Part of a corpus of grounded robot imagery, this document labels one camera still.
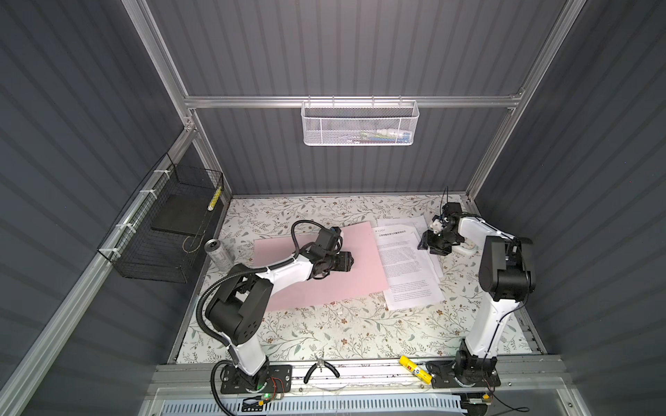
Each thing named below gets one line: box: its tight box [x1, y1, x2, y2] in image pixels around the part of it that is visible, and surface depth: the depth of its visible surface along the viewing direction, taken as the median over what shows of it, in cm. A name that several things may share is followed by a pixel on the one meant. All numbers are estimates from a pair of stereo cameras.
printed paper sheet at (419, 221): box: [377, 214, 429, 235], surface depth 114 cm
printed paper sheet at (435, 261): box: [374, 222, 445, 282], surface depth 99 cm
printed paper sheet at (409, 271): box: [372, 225, 446, 312], surface depth 98 cm
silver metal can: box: [203, 238, 236, 273], surface depth 88 cm
